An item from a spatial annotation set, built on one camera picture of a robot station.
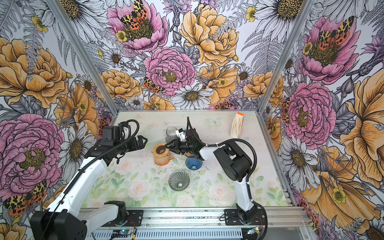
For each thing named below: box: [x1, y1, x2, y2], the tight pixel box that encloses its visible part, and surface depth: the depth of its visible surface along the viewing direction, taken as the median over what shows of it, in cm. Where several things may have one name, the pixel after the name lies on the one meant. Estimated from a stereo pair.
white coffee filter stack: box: [230, 112, 245, 138], surface depth 107 cm
